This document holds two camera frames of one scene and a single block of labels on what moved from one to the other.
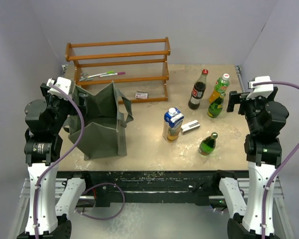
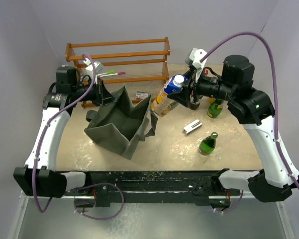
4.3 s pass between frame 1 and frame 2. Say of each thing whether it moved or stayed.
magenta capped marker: stayed
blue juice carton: moved
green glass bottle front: stayed
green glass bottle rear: stayed
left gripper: moved
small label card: stayed
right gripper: moved
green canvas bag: moved
